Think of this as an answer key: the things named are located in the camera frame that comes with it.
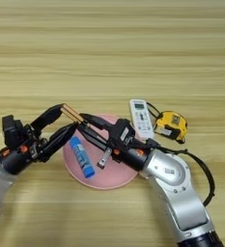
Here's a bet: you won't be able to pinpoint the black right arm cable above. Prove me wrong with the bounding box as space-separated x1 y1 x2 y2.
148 138 216 207

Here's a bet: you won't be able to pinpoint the pink round plate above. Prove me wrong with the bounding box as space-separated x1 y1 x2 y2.
62 113 141 190

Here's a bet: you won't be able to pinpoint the white remote control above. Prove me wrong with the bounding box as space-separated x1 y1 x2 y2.
128 98 155 141

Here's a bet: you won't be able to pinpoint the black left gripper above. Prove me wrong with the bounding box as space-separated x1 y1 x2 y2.
1 103 79 176

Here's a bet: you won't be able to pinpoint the left gripper small black box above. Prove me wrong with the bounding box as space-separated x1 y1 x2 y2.
1 114 25 151

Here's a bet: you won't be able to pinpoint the orange handle screwdriver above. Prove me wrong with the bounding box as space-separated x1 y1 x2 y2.
60 102 90 128

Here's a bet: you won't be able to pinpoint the gripper small black box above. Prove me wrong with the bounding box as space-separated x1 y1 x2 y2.
110 118 136 148
1 114 25 151

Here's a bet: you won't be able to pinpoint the yellow black tape measure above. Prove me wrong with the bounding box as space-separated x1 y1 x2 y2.
146 101 188 145

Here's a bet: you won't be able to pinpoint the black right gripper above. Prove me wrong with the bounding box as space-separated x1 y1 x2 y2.
76 113 151 172

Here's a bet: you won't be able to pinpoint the blue glue stick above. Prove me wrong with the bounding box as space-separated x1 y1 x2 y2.
69 136 96 179

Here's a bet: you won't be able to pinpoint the right gripper small black box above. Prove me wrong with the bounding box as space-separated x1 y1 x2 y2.
110 118 136 148

